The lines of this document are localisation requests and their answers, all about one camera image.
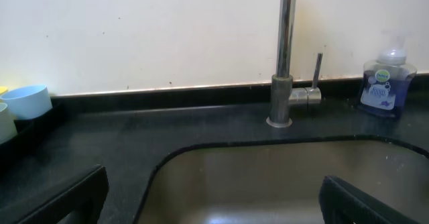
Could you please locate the steel tap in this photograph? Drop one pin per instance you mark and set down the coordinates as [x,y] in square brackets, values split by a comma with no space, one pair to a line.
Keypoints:
[285,33]

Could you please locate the blue soap bottle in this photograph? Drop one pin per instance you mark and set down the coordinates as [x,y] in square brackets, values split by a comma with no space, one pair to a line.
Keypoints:
[385,93]

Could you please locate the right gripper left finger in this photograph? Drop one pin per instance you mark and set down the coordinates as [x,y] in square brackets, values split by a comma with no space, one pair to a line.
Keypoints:
[67,200]

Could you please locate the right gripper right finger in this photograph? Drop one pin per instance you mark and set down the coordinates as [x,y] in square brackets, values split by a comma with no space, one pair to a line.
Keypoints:
[348,207]

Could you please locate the green cup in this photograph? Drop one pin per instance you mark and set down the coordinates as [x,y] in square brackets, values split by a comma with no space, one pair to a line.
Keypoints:
[6,123]

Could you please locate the yellow cup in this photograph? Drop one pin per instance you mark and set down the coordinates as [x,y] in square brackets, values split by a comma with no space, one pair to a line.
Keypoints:
[2,90]

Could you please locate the black tray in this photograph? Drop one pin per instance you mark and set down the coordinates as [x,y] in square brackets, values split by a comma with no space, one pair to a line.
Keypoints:
[30,133]

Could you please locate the steel sink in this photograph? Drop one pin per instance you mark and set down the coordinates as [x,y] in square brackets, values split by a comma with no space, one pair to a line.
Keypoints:
[251,183]

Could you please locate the blue cup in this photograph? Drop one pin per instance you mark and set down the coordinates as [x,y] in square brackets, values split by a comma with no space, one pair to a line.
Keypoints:
[28,101]

